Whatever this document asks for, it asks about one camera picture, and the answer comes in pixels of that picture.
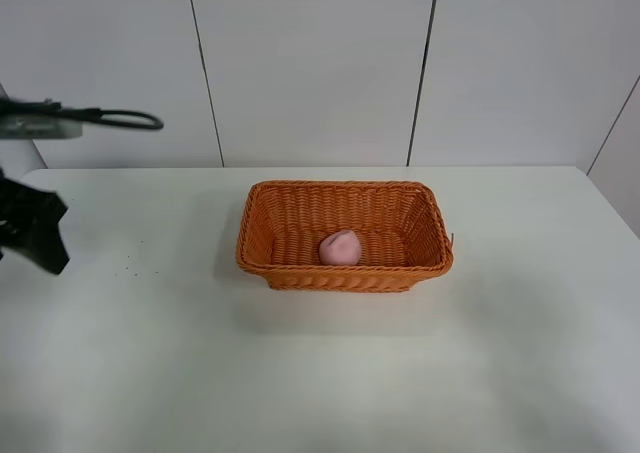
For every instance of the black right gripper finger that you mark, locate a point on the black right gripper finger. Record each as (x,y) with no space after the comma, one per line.
(23,207)

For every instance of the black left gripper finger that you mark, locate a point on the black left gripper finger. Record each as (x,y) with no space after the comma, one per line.
(39,243)

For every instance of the pink peach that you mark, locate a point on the pink peach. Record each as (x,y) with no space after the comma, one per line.
(342,248)

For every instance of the orange wicker basket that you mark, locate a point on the orange wicker basket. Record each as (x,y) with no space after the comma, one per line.
(398,223)

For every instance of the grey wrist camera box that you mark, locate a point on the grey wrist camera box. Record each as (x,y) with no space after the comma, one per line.
(30,127)

